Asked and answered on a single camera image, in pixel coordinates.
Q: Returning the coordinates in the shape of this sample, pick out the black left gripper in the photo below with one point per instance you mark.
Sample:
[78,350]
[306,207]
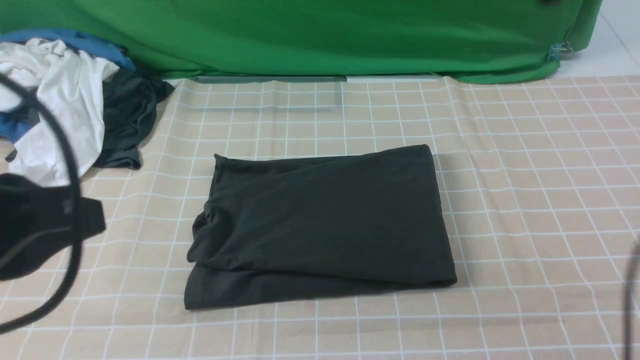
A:
[36,224]

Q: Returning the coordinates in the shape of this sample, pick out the blue crumpled garment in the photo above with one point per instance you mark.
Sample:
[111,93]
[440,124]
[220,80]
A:
[13,129]

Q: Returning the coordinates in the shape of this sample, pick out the white crumpled garment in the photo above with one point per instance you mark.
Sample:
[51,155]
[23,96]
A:
[70,84]

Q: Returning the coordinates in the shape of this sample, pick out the dark crumpled garment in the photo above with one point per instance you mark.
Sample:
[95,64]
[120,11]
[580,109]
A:
[130,102]

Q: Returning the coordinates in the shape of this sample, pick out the green backdrop cloth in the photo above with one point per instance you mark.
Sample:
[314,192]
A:
[473,41]

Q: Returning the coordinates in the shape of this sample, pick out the beige checkered tablecloth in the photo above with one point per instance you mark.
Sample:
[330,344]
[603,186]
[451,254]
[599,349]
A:
[540,191]

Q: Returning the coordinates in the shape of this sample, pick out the metal binder clip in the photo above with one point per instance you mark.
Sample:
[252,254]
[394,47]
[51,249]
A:
[559,51]

